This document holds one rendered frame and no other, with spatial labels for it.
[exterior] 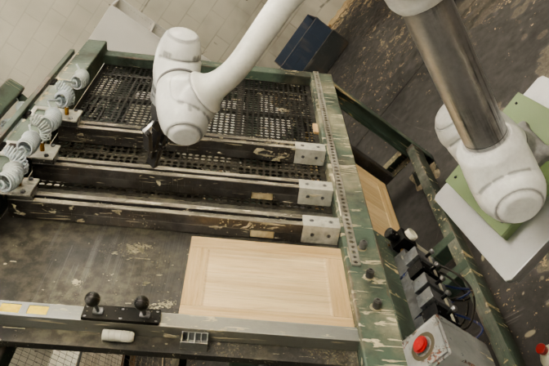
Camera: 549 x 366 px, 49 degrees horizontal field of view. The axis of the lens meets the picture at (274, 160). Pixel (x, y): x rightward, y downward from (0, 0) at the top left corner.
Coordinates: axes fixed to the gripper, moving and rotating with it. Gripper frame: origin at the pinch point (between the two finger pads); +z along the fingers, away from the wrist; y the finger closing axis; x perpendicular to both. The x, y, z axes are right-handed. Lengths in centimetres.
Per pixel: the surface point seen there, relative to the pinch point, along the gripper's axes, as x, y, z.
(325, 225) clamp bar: 40, -45, 23
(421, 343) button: 83, -4, -14
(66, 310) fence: 12.7, 34.7, 27.7
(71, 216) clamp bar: -20.0, 8.8, 42.7
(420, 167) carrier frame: 35, -174, 78
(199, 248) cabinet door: 17.9, -10.3, 32.8
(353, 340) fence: 71, -11, 13
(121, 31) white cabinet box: -253, -221, 204
